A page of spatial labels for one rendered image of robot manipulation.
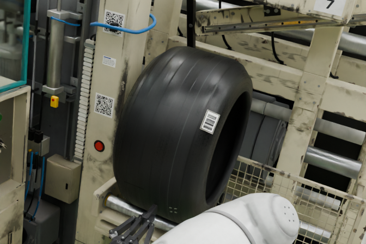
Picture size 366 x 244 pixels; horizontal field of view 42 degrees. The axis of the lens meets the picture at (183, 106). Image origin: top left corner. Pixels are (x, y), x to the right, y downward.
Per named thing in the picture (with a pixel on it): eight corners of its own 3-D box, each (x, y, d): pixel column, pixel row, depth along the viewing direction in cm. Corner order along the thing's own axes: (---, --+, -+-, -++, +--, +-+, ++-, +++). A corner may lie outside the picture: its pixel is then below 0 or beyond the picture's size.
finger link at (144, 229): (127, 241, 131) (131, 243, 130) (147, 217, 140) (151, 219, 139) (126, 251, 133) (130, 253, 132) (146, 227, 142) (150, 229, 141)
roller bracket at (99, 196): (89, 215, 167) (92, 192, 163) (143, 170, 201) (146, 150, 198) (97, 219, 166) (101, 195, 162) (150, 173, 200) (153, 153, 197)
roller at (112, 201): (102, 197, 166) (109, 190, 170) (102, 207, 169) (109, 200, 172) (194, 236, 155) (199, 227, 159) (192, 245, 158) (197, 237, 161)
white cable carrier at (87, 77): (73, 161, 179) (85, 38, 162) (81, 156, 183) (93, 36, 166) (83, 165, 178) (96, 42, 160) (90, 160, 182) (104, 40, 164)
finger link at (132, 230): (123, 250, 133) (119, 248, 133) (142, 225, 142) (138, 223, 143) (124, 239, 131) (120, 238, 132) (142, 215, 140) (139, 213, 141)
